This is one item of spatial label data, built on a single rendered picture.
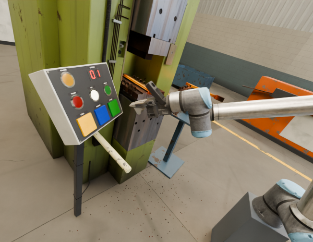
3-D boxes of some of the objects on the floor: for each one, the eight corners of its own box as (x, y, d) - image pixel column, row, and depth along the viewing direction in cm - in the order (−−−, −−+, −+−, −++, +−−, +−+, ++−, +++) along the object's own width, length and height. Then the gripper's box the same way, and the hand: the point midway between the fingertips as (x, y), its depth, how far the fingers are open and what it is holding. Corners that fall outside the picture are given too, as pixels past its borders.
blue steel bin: (205, 96, 532) (215, 77, 497) (196, 99, 472) (206, 77, 437) (178, 83, 586) (185, 65, 551) (167, 84, 526) (174, 64, 491)
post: (81, 214, 121) (86, 91, 68) (76, 217, 118) (77, 92, 65) (78, 210, 123) (82, 88, 70) (73, 213, 120) (73, 89, 67)
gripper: (171, 116, 65) (129, 120, 73) (174, 109, 73) (137, 114, 80) (167, 97, 62) (124, 104, 69) (171, 92, 70) (132, 99, 77)
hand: (131, 103), depth 73 cm, fingers closed
